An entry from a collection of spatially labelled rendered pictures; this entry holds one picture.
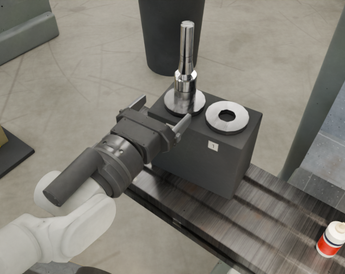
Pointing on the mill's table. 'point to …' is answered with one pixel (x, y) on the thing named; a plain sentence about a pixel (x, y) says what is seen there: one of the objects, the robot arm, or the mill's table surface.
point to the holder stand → (208, 141)
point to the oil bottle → (332, 239)
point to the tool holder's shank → (186, 49)
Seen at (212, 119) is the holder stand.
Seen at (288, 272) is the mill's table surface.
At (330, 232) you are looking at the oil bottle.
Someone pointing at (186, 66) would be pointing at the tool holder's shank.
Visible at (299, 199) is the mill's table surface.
